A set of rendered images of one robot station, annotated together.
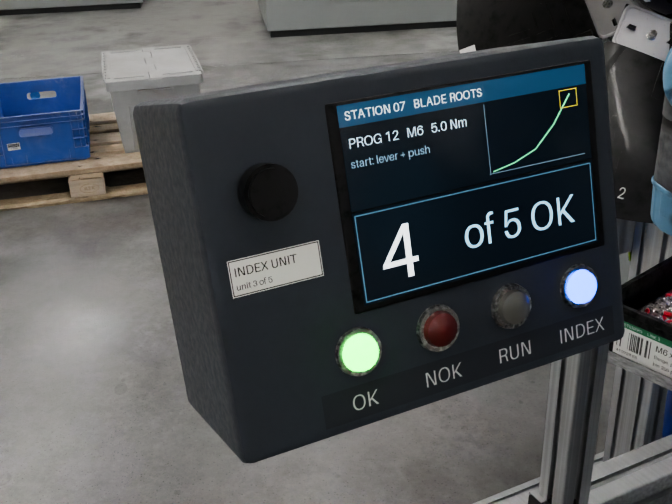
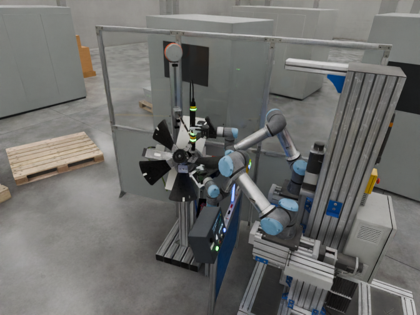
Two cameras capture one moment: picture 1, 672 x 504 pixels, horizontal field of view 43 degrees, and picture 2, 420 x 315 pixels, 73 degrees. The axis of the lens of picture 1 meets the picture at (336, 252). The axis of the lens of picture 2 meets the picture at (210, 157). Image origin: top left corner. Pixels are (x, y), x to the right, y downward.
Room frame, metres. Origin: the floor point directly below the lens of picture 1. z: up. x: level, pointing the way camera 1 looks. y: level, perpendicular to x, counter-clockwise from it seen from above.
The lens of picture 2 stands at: (-0.32, 0.84, 2.31)
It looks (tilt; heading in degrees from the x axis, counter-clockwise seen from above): 29 degrees down; 313
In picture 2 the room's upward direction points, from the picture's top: 2 degrees clockwise
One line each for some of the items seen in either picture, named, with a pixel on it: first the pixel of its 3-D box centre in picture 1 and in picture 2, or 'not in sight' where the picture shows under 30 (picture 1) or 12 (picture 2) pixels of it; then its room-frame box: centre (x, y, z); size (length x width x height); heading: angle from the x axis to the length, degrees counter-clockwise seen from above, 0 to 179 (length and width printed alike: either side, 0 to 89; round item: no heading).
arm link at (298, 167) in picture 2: not in sight; (300, 170); (0.40, -0.94, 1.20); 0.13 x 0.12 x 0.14; 133
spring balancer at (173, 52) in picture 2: not in sight; (173, 52); (1.73, -0.86, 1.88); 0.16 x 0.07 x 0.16; 61
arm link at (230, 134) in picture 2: not in sight; (230, 133); (0.88, -0.67, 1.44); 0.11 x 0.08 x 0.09; 36
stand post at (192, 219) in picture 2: not in sight; (192, 193); (1.37, -0.75, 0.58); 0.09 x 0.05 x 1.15; 26
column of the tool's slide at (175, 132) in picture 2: not in sight; (176, 149); (1.73, -0.86, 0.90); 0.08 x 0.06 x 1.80; 61
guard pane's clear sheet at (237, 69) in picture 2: not in sight; (220, 95); (1.41, -1.16, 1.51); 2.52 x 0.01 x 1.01; 26
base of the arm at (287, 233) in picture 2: not in sight; (284, 225); (0.23, -0.47, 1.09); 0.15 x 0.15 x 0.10
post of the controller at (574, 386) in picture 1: (574, 402); not in sight; (0.55, -0.18, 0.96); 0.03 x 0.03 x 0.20; 26
